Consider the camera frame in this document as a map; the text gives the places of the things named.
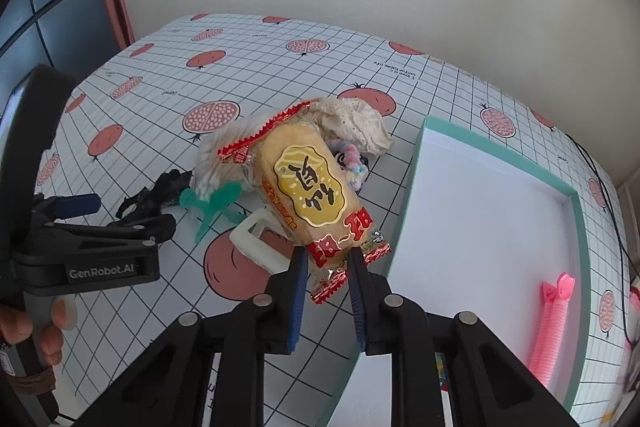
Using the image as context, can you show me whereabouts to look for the pink board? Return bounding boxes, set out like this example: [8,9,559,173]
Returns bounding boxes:
[100,0,136,50]

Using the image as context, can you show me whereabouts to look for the white plastic holder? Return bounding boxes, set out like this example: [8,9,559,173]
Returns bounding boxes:
[229,207,296,280]

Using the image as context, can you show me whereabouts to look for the yellow red snack packet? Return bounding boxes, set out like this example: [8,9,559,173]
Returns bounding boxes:
[217,103,392,305]

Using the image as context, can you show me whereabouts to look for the black cable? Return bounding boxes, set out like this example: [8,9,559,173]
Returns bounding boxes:
[565,132,632,343]

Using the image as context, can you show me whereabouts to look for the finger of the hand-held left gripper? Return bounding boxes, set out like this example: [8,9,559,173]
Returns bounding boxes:
[32,193,103,225]
[50,213,177,253]

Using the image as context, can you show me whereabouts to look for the pastel braided hair tie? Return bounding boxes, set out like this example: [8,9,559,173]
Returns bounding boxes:
[330,138,373,192]

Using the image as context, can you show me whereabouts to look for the pomegranate print tablecloth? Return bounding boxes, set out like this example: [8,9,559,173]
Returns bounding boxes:
[35,12,633,425]

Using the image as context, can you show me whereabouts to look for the teal rimmed white box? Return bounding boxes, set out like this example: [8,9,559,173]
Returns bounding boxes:
[320,114,588,427]

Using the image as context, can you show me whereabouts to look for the person's left hand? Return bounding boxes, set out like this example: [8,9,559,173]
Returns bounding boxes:
[0,297,78,370]

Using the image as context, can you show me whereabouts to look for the black toy figure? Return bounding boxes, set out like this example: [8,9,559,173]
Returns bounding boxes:
[116,168,193,224]

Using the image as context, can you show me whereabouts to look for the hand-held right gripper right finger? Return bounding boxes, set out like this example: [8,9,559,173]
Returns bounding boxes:
[347,249,588,427]

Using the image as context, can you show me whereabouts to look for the green toy figure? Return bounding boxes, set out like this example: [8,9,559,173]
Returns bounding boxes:
[179,181,243,245]

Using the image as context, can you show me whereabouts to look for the clear cotton swab pack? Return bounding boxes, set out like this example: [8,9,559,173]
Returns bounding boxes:
[192,117,273,208]

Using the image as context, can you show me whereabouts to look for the dark panelled cabinet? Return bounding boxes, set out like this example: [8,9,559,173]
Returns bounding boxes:
[0,0,126,118]

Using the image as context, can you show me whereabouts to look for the cream lace cloth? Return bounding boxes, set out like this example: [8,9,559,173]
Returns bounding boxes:
[310,97,393,158]

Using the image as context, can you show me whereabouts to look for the pink corrugated tube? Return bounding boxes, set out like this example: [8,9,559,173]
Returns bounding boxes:
[525,272,576,383]

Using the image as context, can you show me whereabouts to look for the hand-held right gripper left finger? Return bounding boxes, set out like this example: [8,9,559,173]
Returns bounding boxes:
[75,247,309,427]

